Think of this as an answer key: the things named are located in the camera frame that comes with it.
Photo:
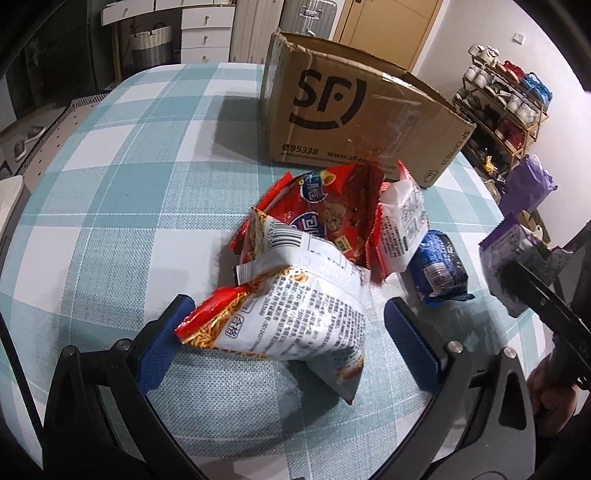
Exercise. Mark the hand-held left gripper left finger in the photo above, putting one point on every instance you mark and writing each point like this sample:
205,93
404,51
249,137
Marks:
157,364

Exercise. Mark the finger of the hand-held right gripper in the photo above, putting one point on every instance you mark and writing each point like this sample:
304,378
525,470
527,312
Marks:
575,237
540,297

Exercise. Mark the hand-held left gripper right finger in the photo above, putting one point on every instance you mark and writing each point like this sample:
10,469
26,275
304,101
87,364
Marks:
411,346

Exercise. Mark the purple snack packet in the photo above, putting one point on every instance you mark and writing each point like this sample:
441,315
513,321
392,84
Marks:
503,249

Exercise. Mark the small blue snack packet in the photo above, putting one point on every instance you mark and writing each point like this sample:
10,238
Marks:
443,267

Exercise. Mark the red and white snack packet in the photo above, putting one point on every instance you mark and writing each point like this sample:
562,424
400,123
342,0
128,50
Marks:
401,221

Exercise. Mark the white red noodle snack packet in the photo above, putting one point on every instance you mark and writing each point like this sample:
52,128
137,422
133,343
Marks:
286,314

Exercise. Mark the large red snack packet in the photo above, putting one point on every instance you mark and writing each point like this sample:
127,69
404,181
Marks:
332,207

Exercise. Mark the brown cardboard box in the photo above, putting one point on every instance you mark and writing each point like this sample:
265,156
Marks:
351,101

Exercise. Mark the person's right forearm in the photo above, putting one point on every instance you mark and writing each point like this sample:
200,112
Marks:
565,441

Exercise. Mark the person's right hand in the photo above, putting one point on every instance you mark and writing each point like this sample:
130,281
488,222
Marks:
545,401

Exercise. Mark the brown printed carton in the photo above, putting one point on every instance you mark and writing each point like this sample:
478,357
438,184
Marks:
535,227

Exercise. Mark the purple bag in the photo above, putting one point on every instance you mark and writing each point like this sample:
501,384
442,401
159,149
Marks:
526,184

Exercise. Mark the small yellow bag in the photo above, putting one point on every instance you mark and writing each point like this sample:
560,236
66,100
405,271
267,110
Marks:
487,164

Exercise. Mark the scattered pile of shoes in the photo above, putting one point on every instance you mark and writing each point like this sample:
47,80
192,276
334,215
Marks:
480,159

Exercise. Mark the shoe rack with shoes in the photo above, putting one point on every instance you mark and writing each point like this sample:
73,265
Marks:
508,97

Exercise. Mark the white side cabinet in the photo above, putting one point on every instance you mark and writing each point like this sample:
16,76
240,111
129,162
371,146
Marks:
8,198

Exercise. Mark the beige dotted floor mat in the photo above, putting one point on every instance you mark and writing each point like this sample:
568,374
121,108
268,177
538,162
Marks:
60,134

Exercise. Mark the dark slippers pair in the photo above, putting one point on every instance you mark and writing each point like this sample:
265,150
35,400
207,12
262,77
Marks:
27,142

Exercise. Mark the tan wooden door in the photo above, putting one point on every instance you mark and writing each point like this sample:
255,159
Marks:
383,32

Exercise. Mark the woven laundry basket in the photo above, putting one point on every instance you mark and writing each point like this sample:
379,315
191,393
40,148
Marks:
150,46

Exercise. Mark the dark grey refrigerator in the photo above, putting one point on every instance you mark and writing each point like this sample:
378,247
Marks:
78,41

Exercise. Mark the white dressing table with drawers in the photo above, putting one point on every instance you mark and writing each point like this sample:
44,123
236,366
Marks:
203,27

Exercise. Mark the silver suitcase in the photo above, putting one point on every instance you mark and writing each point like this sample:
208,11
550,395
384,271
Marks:
309,14

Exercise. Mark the cream suitcase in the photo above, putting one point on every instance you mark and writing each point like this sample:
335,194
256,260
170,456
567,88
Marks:
249,27

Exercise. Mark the white light switch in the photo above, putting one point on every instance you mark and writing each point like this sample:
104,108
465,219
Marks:
519,38

